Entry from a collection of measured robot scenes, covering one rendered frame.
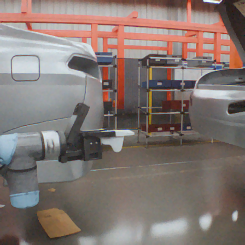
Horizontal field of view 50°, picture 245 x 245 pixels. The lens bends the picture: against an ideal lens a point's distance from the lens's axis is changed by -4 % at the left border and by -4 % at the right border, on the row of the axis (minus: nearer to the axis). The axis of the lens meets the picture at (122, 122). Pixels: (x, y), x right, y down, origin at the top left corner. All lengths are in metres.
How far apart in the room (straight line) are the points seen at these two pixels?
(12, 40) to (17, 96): 0.33
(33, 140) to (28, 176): 0.09
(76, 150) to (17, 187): 0.18
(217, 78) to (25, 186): 3.65
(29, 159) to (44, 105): 1.02
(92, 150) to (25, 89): 1.01
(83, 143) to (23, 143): 0.16
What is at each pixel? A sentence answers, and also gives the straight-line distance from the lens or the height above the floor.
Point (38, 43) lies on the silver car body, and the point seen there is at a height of 1.62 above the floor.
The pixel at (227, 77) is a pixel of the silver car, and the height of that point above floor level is 1.46.
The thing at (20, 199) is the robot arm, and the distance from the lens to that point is 0.73.
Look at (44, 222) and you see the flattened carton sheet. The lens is 2.90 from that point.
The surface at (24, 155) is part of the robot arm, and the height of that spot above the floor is 1.20.
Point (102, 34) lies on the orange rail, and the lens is 10.01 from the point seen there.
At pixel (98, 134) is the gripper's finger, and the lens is 0.73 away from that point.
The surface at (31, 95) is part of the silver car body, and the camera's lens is 1.69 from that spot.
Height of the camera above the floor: 1.38
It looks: 8 degrees down
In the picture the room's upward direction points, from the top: straight up
